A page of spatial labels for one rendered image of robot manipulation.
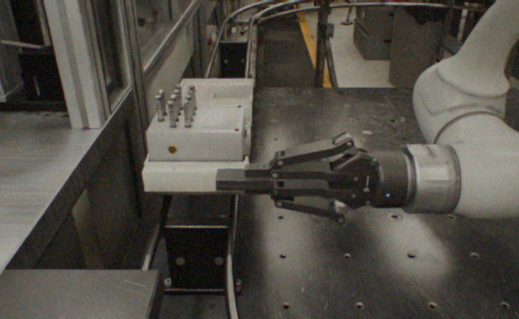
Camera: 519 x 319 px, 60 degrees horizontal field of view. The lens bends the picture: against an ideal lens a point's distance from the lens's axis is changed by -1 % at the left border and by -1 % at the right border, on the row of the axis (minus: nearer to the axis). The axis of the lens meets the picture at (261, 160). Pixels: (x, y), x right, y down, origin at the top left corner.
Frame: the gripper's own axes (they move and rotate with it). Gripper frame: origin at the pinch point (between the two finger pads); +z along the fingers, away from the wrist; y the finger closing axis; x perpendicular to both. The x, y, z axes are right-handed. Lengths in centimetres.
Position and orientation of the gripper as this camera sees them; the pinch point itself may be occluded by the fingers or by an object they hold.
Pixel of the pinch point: (243, 179)
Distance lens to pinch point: 58.0
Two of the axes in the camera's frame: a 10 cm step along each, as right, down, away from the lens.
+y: 0.0, -8.7, -4.9
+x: 0.0, 4.9, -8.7
